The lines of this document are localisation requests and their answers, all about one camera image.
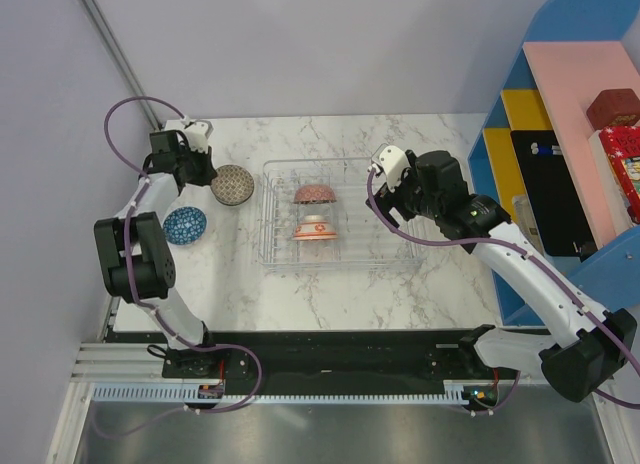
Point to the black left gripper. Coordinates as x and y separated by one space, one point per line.
209 173

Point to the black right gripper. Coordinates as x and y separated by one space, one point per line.
387 198

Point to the brown lattice pattern bowl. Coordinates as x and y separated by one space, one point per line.
233 185

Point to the orange white floral bowl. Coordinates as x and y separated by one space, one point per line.
314 228

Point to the red floral pattern bowl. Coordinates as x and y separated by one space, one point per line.
314 194

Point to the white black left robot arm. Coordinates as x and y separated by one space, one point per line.
134 255

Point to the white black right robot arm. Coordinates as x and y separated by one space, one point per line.
586 343

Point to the blue triangle pattern bowl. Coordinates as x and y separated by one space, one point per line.
185 225

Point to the black board with markers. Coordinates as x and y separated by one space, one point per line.
559 216

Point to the red christmas tin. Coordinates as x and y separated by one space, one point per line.
621 146

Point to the dark red box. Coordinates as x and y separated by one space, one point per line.
614 108

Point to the blue toy shelf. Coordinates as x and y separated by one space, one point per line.
571 51

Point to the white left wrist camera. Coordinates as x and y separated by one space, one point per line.
197 133

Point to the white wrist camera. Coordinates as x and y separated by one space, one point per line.
197 133
391 162

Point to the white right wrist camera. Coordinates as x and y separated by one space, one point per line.
391 162

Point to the clear wire dish rack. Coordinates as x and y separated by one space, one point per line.
363 241

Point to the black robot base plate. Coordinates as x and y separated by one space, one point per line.
405 360

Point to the aluminium corner post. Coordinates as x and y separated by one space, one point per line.
113 48

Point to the white slotted cable duct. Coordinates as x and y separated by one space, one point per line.
280 391

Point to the aluminium rail frame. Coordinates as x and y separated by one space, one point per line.
137 376

